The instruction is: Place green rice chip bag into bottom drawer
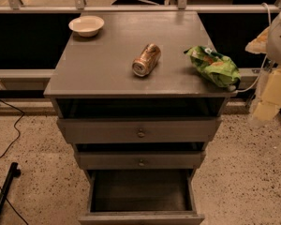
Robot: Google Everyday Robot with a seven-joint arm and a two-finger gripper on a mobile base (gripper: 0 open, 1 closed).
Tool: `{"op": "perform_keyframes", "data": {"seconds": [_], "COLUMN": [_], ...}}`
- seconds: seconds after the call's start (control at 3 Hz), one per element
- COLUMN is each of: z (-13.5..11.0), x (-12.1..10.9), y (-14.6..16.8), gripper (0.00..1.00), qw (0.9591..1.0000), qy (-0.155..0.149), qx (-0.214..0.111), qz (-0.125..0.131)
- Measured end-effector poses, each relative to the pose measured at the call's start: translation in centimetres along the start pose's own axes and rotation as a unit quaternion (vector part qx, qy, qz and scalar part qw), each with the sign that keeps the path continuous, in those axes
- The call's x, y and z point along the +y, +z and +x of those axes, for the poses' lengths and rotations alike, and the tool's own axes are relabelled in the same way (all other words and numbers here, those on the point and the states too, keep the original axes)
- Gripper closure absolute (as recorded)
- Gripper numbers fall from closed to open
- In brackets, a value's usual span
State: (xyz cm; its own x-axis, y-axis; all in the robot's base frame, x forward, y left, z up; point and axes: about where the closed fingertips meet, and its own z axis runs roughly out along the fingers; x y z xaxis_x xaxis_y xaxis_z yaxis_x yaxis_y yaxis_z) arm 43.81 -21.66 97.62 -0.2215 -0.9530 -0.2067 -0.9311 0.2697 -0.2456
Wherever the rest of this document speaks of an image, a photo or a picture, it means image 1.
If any middle grey drawer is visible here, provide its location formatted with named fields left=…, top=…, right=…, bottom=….
left=74, top=151, right=206, bottom=170

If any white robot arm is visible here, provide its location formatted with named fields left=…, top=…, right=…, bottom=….
left=245, top=11, right=281, bottom=122

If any bottom grey drawer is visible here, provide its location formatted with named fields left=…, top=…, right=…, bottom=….
left=79, top=170, right=204, bottom=225

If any top grey drawer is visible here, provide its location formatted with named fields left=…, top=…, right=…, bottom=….
left=57, top=117, right=221, bottom=143

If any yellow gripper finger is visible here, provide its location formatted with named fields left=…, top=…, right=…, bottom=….
left=251, top=67, right=281, bottom=122
left=245, top=28, right=269, bottom=54

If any white bowl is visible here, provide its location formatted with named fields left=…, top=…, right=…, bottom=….
left=68, top=16, right=104, bottom=38

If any green rice chip bag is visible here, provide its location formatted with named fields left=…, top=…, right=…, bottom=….
left=184, top=46, right=241, bottom=88

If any grey drawer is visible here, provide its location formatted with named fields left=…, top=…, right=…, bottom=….
left=74, top=151, right=206, bottom=170
left=57, top=117, right=221, bottom=143
left=79, top=170, right=204, bottom=225

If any grey wooden drawer cabinet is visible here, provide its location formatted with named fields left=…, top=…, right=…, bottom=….
left=43, top=10, right=238, bottom=225

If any black stand leg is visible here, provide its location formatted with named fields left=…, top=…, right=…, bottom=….
left=0, top=162, right=21, bottom=215

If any white cable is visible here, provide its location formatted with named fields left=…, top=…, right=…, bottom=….
left=228, top=2, right=273, bottom=94

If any gold soda can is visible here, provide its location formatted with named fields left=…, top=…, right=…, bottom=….
left=132, top=44, right=161, bottom=77

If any black floor cable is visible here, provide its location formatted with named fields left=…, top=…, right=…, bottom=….
left=0, top=89, right=26, bottom=159

